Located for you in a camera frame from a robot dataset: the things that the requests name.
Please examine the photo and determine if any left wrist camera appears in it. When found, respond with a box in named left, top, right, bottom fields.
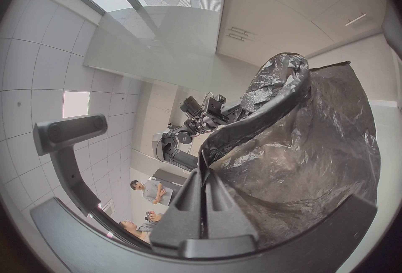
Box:
left=206, top=94, right=227, bottom=116

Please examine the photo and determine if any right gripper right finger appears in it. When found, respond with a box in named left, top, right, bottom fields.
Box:
left=205, top=175, right=259, bottom=248

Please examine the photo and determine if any black plastic bag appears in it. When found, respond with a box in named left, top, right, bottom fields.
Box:
left=199, top=53, right=381, bottom=250

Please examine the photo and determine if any square ceiling light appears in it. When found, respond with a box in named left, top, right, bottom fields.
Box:
left=62, top=91, right=91, bottom=119

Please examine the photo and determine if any person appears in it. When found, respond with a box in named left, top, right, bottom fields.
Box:
left=130, top=179, right=167, bottom=205
left=119, top=210, right=164, bottom=239

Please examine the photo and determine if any beige cabinet with drawers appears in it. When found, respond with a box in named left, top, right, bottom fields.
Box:
left=83, top=0, right=388, bottom=84

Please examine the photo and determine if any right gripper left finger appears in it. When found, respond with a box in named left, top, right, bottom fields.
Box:
left=150, top=166, right=202, bottom=252

